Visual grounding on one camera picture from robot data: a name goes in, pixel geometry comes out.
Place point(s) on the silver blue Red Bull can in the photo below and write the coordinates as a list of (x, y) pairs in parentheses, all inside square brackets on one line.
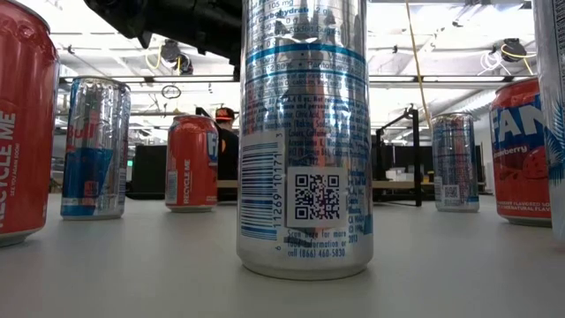
[(455, 163), (95, 154), (304, 132)]

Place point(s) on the red Fanta strawberry can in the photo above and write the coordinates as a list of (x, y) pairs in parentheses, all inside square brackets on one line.
[(26, 132), (516, 168), (190, 168)]

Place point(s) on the black-top white Celsius can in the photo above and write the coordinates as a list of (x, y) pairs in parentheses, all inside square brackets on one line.
[(555, 132)]

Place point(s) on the wooden shelf with black frame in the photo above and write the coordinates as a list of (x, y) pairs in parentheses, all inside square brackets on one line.
[(397, 184)]

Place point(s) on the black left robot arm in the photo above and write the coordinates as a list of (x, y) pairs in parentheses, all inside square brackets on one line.
[(145, 17)]

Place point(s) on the person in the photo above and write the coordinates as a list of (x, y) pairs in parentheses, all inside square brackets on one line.
[(228, 150)]

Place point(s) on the white boxes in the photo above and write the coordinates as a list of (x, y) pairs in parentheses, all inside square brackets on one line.
[(398, 175)]

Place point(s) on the black partition panel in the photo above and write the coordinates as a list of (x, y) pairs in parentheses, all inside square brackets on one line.
[(150, 172), (399, 156)]

